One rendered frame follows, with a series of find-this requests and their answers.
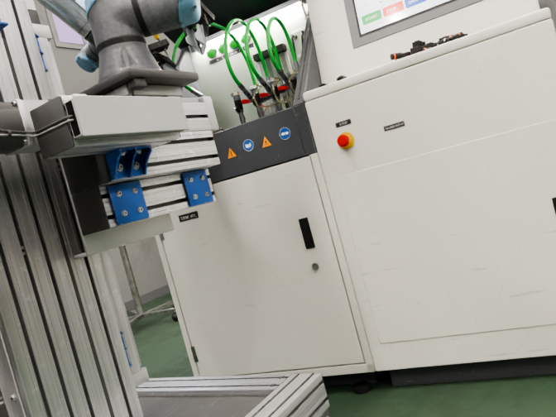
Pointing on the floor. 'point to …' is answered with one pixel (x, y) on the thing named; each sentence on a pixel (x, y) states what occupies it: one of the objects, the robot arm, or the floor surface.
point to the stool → (139, 296)
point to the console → (446, 193)
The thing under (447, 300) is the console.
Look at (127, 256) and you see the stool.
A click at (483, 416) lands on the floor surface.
